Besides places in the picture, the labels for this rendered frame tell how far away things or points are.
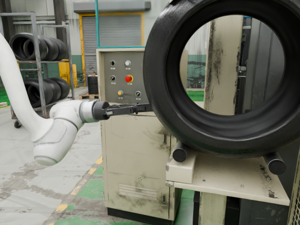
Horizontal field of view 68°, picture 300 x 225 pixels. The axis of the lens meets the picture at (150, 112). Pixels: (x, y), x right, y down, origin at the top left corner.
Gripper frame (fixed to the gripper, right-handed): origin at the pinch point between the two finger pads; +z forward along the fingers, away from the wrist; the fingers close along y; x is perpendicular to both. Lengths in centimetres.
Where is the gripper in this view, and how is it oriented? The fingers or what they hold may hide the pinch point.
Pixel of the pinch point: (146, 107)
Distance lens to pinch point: 81.9
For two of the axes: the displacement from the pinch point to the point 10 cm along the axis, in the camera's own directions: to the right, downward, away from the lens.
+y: 2.9, -2.2, 9.3
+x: 1.2, 9.7, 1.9
